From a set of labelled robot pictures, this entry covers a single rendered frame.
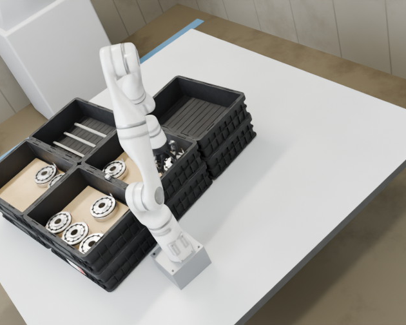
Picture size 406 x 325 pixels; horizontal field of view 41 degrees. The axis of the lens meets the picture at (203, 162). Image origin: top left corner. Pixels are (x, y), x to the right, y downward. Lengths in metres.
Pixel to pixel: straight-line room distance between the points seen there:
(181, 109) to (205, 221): 0.57
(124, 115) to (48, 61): 2.28
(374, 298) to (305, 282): 0.32
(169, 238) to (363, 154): 0.82
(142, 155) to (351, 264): 1.37
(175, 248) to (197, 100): 0.83
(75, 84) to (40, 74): 0.27
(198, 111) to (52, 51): 1.71
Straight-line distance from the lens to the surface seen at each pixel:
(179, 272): 1.86
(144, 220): 1.74
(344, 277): 2.65
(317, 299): 2.60
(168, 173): 1.97
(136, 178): 2.17
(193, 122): 2.31
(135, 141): 1.62
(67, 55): 3.90
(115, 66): 1.60
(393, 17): 3.40
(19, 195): 2.43
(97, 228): 2.07
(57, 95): 3.95
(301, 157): 2.18
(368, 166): 2.10
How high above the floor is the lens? 2.20
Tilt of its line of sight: 41 degrees down
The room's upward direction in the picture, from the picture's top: 23 degrees counter-clockwise
